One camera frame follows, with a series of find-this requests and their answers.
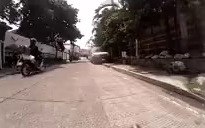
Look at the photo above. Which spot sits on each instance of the person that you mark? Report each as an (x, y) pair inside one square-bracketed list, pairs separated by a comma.
[(34, 50)]

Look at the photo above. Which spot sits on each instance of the grey pavement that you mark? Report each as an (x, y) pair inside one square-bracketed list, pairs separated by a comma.
[(176, 80)]

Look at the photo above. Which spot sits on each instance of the grey concrete road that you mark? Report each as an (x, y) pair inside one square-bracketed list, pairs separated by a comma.
[(80, 96)]

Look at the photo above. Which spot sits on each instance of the white wall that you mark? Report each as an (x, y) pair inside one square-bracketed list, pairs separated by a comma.
[(20, 45)]

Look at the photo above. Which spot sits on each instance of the row of trees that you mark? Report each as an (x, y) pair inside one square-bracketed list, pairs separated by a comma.
[(150, 23)]

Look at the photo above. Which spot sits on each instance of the concrete kerb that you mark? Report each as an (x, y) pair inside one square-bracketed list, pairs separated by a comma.
[(156, 83)]

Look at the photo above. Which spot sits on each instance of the motorcycle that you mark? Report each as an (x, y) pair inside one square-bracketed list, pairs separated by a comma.
[(28, 65)]

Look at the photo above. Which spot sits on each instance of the stone wall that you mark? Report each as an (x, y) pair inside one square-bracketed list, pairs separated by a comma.
[(163, 65)]

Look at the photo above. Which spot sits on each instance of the vehicle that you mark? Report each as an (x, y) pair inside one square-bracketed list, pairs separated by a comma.
[(98, 57)]

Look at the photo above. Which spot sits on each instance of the large tree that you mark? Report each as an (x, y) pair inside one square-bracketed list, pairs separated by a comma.
[(46, 20)]

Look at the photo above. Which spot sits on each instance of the row of rocks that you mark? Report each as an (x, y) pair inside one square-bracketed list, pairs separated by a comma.
[(170, 55)]

